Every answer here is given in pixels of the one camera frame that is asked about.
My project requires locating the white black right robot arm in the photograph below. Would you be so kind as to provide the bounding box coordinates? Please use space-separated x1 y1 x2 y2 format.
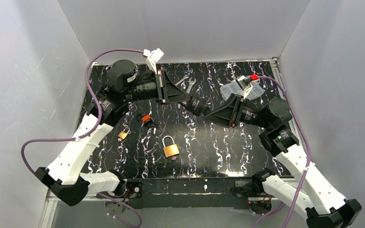
204 95 362 228

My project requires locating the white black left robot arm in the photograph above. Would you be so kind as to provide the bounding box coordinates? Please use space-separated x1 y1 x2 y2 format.
35 59 192 206

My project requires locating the clear plastic screw box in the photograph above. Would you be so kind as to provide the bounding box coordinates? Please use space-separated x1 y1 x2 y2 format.
220 75 264 101

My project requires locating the large silver wrench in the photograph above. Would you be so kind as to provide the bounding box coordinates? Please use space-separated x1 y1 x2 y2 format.
186 77 196 94

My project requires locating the small silver wrench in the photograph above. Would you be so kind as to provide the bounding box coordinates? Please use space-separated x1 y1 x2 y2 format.
175 75 190 86

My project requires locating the orange black padlock with keys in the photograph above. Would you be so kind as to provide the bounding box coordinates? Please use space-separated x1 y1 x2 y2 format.
136 114 158 130

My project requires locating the large brass padlock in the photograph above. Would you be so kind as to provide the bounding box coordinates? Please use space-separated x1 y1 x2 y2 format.
162 135 180 159

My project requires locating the small brass padlock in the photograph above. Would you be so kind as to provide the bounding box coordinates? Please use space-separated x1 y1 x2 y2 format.
118 127 130 142

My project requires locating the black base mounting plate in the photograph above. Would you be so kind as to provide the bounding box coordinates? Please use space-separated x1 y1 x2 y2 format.
112 177 273 212

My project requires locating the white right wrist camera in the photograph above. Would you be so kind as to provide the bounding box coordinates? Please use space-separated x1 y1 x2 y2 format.
235 76 263 100

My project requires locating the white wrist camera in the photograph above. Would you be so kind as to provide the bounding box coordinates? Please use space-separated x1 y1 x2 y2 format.
143 48 164 73
235 76 263 100

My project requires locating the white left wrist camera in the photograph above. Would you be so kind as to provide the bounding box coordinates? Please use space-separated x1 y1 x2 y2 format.
143 48 164 73

